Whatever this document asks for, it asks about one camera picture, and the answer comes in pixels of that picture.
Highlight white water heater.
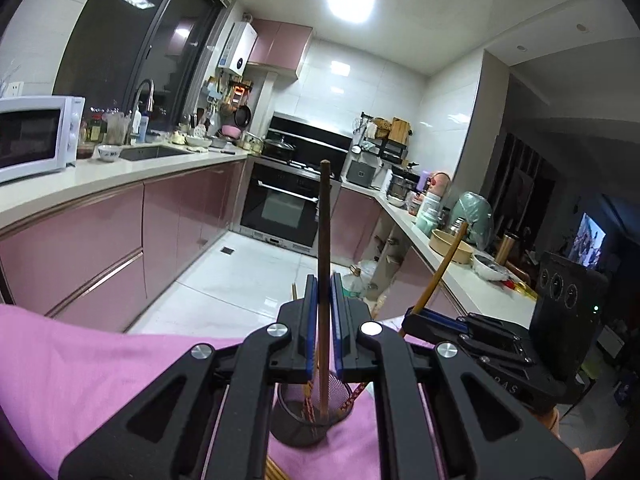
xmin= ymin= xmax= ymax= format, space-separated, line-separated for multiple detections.
xmin=218 ymin=22 xmax=259 ymax=72

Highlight mint green containers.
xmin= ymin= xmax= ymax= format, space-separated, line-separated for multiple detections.
xmin=416 ymin=191 xmax=442 ymax=237

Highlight bundle of wooden chopsticks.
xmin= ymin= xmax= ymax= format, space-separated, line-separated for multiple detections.
xmin=291 ymin=282 xmax=369 ymax=426

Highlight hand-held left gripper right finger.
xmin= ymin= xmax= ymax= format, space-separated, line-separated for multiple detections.
xmin=331 ymin=274 xmax=586 ymax=480

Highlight brown thermos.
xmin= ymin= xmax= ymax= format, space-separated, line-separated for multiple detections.
xmin=494 ymin=232 xmax=519 ymax=266

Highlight pink side base cabinets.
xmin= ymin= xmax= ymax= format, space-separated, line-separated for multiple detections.
xmin=329 ymin=180 xmax=537 ymax=332

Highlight grey square appliance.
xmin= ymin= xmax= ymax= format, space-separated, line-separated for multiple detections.
xmin=346 ymin=159 xmax=380 ymax=187

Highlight built-in oven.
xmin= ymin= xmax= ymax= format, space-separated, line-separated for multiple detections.
xmin=238 ymin=156 xmax=344 ymax=251

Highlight pink upper cabinet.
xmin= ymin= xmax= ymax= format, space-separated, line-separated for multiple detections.
xmin=246 ymin=19 xmax=314 ymax=80

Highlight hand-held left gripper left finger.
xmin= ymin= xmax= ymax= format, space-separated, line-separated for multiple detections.
xmin=59 ymin=275 xmax=319 ymax=480

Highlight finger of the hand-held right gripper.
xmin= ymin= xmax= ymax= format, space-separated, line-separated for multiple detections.
xmin=399 ymin=312 xmax=532 ymax=367
xmin=420 ymin=309 xmax=532 ymax=344

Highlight gas hob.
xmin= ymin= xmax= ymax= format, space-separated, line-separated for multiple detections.
xmin=255 ymin=155 xmax=346 ymax=182

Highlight black range hood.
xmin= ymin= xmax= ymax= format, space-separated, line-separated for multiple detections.
xmin=267 ymin=115 xmax=354 ymax=154

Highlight black mesh holder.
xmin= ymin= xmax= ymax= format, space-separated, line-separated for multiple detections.
xmin=271 ymin=379 xmax=372 ymax=449

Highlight kitchen sink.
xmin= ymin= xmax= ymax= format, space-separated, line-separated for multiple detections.
xmin=119 ymin=144 xmax=194 ymax=163

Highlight white microwave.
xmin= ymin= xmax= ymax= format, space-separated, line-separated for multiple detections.
xmin=0 ymin=96 xmax=86 ymax=185

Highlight wooden cutting board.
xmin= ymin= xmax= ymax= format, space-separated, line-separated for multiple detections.
xmin=389 ymin=116 xmax=411 ymax=144

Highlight steel rice cooker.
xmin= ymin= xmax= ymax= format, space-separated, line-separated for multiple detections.
xmin=387 ymin=165 xmax=421 ymax=200

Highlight black counter rack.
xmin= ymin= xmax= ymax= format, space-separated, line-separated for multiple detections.
xmin=357 ymin=115 xmax=414 ymax=162

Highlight television screen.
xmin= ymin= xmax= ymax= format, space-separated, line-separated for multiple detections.
xmin=573 ymin=212 xmax=607 ymax=267

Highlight dark kitchen window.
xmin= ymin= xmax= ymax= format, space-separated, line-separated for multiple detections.
xmin=52 ymin=0 xmax=236 ymax=128

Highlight black cooking pot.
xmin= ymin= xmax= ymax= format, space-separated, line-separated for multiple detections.
xmin=262 ymin=137 xmax=297 ymax=159

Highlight clear plastic bag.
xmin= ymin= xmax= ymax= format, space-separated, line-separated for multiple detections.
xmin=104 ymin=112 xmax=132 ymax=145

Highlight pink cloth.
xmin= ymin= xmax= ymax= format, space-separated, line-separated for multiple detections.
xmin=0 ymin=304 xmax=626 ymax=480

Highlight steel kitchen faucet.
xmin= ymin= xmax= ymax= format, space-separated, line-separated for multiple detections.
xmin=130 ymin=79 xmax=156 ymax=146

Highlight round wooden basin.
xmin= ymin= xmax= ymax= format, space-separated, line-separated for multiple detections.
xmin=429 ymin=228 xmax=476 ymax=265

